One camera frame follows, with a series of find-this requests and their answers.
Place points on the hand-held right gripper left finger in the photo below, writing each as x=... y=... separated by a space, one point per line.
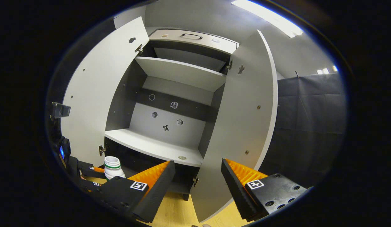
x=157 y=189

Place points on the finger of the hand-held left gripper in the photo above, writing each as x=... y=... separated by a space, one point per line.
x=90 y=185
x=88 y=168

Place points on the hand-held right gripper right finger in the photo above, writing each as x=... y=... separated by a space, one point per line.
x=236 y=189

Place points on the white plastic bottle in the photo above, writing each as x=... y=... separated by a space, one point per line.
x=113 y=171

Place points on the white cabinet door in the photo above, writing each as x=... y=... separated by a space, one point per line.
x=242 y=110
x=97 y=78

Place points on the white cabinet shelf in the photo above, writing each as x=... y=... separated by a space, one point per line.
x=183 y=72
x=145 y=143

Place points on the grey and white cabinet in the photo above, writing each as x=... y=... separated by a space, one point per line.
x=123 y=104

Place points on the metal door hinge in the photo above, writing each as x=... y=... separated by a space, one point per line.
x=139 y=49
x=230 y=64

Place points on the beige cabinet drawer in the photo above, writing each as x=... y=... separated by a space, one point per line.
x=170 y=39

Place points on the small ceiling light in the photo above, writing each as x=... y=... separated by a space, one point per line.
x=324 y=71

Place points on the long ceiling light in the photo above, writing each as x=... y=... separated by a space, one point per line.
x=271 y=17

